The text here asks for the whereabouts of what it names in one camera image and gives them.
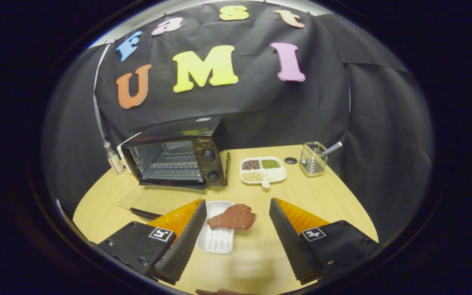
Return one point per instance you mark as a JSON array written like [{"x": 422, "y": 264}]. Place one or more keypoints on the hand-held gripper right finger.
[{"x": 291, "y": 241}]

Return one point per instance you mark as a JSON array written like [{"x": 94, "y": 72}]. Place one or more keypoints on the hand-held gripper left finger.
[{"x": 187, "y": 239}]

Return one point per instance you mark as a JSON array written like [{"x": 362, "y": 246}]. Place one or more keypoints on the red meat steak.
[{"x": 234, "y": 217}]

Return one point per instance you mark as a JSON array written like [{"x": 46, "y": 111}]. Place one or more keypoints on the black toaster oven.
[{"x": 209, "y": 141}]

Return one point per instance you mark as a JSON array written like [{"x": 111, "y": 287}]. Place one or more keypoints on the white ribbed plastic tray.
[{"x": 215, "y": 241}]

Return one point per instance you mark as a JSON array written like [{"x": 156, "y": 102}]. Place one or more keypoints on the white divided dish with grains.
[{"x": 275, "y": 174}]

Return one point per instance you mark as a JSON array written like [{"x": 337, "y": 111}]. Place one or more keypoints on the small black round disc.
[{"x": 291, "y": 160}]

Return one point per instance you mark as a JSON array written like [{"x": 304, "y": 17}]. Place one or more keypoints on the small glass bottle orange label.
[{"x": 115, "y": 162}]

